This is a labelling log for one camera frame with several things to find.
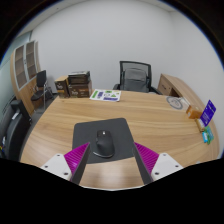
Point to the small brown cardboard box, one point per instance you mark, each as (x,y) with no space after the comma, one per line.
(61,84)

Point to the wooden side cabinet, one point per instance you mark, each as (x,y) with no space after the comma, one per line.
(173,86)

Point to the dark box on top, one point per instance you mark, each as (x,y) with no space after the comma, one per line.
(80,77)

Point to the purple sign stand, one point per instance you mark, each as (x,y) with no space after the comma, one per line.
(208,113)

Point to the green blue packet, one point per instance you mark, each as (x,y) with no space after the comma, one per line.
(207,135)

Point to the large brown cardboard box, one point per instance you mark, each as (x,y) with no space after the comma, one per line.
(80,90)

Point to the dark grey mouse pad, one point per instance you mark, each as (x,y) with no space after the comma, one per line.
(122,138)

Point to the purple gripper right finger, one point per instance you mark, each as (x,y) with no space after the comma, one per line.
(154,166)

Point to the black visitor chair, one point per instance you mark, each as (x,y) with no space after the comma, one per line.
(41,90)

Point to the orange small box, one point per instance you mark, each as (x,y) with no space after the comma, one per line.
(193,112)

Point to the round grey coaster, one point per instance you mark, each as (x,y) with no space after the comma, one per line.
(174,102)

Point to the black leather sofa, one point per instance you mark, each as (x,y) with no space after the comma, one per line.
(13,129)

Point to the white green purple leaflet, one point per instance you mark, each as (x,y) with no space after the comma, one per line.
(106,95)

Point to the wooden bookshelf cabinet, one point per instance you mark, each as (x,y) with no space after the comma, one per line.
(24,66)

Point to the wooden desk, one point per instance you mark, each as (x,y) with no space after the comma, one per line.
(152,121)

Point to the black computer mouse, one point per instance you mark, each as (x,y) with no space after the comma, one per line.
(104,144)

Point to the black mesh office chair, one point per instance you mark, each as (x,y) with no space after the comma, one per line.
(135,76)

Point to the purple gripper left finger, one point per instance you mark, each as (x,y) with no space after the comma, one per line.
(70,166)

